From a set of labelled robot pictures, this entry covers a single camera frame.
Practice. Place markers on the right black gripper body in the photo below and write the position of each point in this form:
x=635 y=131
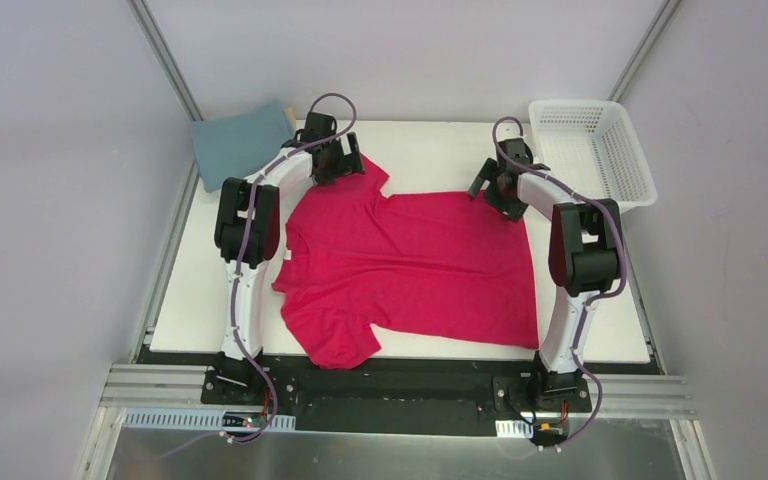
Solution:
x=494 y=187

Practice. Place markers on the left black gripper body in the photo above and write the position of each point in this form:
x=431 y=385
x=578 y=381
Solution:
x=336 y=164

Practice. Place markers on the red t shirt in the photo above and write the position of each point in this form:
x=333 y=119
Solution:
x=437 y=264

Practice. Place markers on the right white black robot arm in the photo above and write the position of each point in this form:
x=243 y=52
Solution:
x=586 y=262

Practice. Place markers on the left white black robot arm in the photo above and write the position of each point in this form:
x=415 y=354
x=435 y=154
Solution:
x=248 y=231

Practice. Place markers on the white plastic basket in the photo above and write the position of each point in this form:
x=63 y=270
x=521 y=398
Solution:
x=592 y=146

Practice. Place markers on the folded teal t shirt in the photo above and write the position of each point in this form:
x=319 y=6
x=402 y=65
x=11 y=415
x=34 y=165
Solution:
x=239 y=145

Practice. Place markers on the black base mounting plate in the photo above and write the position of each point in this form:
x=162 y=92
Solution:
x=463 y=398

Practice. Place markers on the right white cable duct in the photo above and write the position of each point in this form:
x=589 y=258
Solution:
x=518 y=429

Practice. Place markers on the white cable duct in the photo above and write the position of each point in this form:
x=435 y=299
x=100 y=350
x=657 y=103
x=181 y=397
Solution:
x=518 y=429
x=178 y=418

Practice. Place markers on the right aluminium corner post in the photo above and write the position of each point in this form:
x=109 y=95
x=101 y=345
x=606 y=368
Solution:
x=652 y=35

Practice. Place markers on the aluminium corner post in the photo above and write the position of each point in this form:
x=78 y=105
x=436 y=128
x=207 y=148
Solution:
x=652 y=35
x=163 y=54

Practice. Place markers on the left aluminium corner post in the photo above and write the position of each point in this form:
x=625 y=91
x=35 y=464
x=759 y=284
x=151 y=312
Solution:
x=163 y=54

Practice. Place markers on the aluminium frame rail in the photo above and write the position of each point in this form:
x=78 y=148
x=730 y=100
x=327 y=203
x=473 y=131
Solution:
x=181 y=386

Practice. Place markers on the left white cable duct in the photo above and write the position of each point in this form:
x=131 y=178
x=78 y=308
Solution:
x=178 y=418

